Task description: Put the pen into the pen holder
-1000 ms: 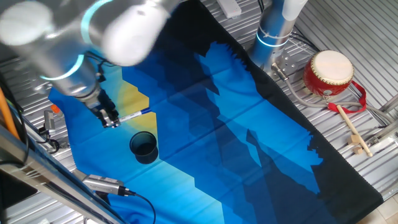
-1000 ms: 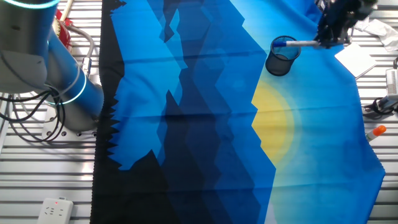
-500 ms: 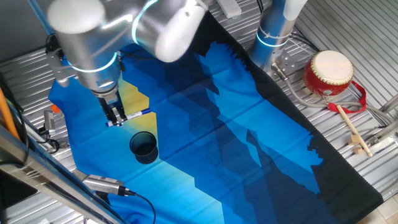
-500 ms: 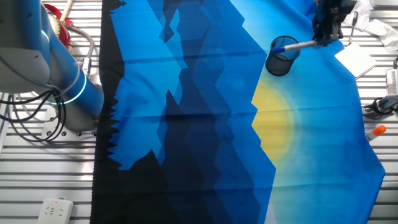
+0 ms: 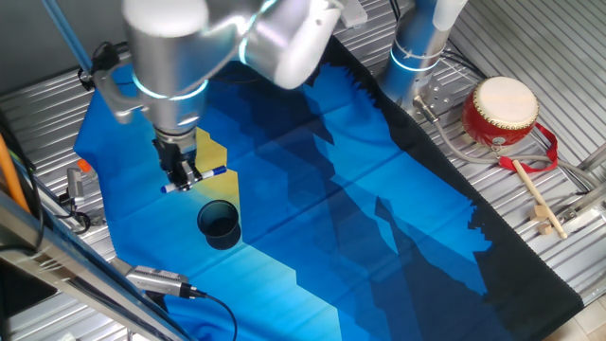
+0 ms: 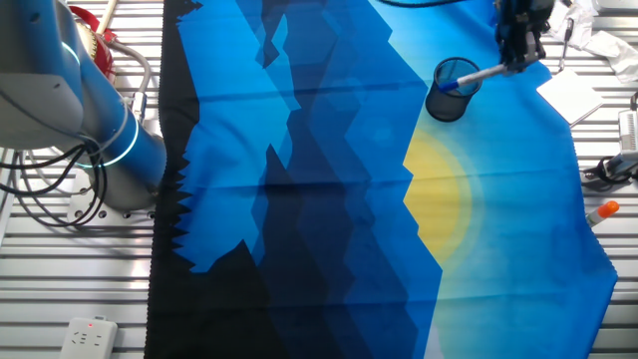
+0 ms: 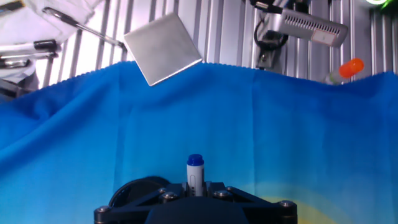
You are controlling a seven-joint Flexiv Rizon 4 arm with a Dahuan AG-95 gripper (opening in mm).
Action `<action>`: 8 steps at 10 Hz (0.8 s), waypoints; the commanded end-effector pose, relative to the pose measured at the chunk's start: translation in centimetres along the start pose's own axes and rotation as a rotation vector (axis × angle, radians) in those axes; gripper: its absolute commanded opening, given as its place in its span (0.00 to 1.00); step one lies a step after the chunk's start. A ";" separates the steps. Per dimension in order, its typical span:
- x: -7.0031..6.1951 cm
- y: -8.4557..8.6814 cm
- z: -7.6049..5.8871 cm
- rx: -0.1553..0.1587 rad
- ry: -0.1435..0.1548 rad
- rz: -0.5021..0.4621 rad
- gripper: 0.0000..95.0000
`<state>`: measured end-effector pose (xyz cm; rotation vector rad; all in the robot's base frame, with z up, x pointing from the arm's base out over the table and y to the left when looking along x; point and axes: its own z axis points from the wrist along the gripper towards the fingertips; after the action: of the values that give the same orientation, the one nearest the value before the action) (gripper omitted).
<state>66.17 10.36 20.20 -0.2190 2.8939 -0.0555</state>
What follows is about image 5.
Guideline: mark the aluminium camera mount bar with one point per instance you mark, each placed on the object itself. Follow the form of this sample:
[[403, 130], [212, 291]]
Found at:
[[97, 220]]

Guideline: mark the silver camera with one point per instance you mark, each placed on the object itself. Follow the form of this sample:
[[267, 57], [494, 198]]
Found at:
[[156, 280]]

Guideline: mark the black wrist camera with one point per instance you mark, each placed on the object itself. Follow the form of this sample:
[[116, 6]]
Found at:
[[104, 57]]

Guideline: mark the small grey camera orange button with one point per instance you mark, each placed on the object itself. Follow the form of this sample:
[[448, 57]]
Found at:
[[75, 187]]

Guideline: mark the wooden drumstick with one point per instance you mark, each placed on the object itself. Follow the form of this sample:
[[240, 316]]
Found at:
[[537, 194]]

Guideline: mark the blue pole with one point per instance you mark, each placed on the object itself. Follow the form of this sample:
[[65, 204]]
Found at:
[[71, 40]]

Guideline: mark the aluminium frame bar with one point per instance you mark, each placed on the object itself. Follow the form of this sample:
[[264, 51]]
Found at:
[[584, 201], [71, 277]]

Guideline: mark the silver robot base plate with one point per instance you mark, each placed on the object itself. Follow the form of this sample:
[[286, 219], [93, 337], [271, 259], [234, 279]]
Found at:
[[438, 97]]

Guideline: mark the white pen with blue cap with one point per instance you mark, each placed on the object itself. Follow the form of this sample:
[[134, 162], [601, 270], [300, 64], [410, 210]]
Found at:
[[214, 172]]

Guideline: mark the small wooden block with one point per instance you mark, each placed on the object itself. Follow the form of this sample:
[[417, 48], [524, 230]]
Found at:
[[545, 229], [538, 213]]

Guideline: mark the red drum with white skin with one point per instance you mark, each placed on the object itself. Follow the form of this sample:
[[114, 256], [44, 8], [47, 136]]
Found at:
[[499, 113]]

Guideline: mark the black pole clamp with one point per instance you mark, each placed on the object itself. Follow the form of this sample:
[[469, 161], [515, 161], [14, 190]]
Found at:
[[85, 78]]

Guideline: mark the white power strip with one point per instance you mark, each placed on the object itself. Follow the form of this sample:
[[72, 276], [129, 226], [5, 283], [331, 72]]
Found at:
[[355, 14]]

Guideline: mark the dark blue cup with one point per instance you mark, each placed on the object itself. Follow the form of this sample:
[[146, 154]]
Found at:
[[219, 227]]

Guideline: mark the orange pole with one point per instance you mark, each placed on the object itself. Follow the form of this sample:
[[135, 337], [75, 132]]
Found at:
[[10, 175]]

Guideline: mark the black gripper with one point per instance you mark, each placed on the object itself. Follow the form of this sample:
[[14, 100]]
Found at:
[[171, 156]]

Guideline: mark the blue mountain print cloth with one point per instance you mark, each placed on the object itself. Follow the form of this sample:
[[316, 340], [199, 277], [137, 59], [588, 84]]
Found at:
[[331, 189]]

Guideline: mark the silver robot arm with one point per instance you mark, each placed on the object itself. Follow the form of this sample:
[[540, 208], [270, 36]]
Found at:
[[170, 61]]

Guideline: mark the orange capped tube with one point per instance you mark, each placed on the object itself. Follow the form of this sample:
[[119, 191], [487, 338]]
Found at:
[[85, 166]]

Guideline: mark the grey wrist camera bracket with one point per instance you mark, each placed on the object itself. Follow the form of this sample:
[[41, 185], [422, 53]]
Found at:
[[116, 102]]

